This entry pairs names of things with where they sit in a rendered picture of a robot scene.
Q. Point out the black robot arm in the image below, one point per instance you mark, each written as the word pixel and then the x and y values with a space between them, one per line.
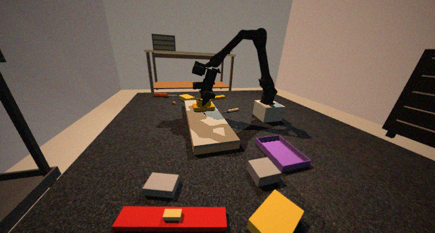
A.
pixel 259 38

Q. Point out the red flat bar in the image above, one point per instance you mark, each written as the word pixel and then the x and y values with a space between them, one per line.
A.
pixel 171 219

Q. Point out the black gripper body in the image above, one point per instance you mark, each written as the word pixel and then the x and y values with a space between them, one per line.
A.
pixel 208 91

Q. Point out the purple shallow tray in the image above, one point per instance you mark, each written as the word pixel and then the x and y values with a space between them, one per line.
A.
pixel 284 156

